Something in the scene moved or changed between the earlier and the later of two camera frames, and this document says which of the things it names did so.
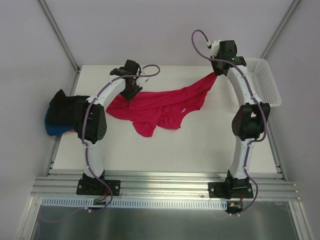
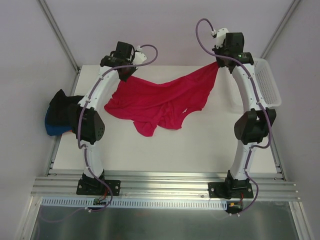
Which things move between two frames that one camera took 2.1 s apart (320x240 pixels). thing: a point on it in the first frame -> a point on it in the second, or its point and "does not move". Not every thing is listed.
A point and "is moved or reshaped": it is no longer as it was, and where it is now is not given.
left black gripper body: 131,91 -> 127,72
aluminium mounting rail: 167,185 does not move
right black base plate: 230,190 does not move
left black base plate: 91,187 does not move
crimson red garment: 171,108 is moved or reshaped
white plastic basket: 264,80 does not move
